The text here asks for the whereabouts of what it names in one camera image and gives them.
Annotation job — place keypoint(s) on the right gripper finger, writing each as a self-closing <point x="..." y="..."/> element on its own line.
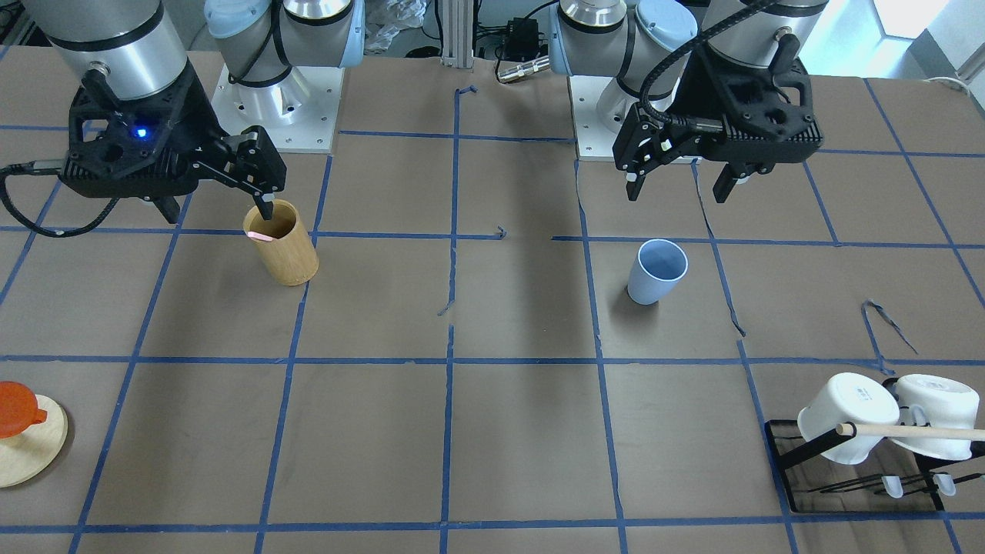
<point x="249" y="162"/>
<point x="169" y="208"/>

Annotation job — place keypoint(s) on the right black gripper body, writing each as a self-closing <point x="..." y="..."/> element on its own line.
<point x="195" y="117"/>

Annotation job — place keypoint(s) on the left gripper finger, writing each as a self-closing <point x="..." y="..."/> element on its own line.
<point x="641" y="160"/>
<point x="730" y="176"/>

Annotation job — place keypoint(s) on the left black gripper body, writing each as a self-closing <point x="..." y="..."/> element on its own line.
<point x="695" y="95"/>

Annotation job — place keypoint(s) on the pink chopstick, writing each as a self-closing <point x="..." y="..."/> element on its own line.
<point x="256" y="236"/>

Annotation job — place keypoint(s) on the light blue plastic cup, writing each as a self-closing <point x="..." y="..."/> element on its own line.
<point x="659" y="265"/>

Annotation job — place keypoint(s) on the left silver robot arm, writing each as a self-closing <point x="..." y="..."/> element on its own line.
<point x="645" y="46"/>

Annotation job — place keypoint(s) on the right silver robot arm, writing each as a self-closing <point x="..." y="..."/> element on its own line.
<point x="138" y="48"/>

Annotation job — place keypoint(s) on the bamboo cylinder holder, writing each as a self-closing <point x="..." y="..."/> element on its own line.
<point x="291" y="259"/>

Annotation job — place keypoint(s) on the white mug near rack front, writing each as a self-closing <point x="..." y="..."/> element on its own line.
<point x="847" y="398"/>

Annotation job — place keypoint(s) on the orange silicone lid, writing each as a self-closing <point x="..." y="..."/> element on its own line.
<point x="19" y="409"/>

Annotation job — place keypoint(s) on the round wooden coaster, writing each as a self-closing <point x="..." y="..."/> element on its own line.
<point x="26" y="455"/>

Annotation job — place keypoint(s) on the white mug far rack side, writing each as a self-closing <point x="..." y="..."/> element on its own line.
<point x="929" y="400"/>

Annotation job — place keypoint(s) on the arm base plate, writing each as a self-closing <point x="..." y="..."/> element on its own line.
<point x="598" y="106"/>
<point x="299" y="114"/>

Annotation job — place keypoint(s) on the wooden rack handle rod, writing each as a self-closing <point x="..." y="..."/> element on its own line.
<point x="850" y="429"/>

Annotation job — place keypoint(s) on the black wire mug rack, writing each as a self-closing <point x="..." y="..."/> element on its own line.
<point x="836" y="474"/>

